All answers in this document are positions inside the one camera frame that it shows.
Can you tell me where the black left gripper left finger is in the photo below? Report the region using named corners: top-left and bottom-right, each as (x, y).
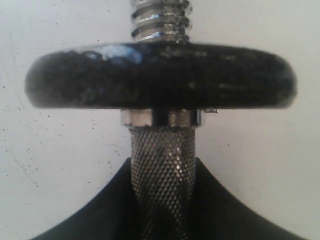
top-left (34, 158), bottom-right (140, 240)

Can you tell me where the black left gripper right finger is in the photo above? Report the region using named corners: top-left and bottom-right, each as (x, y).
top-left (182, 158), bottom-right (288, 240)

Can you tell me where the chrome dumbbell bar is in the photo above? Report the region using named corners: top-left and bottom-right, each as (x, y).
top-left (123, 0), bottom-right (202, 240)

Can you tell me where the black weight plate right end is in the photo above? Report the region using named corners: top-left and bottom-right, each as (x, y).
top-left (25, 43), bottom-right (298, 110)

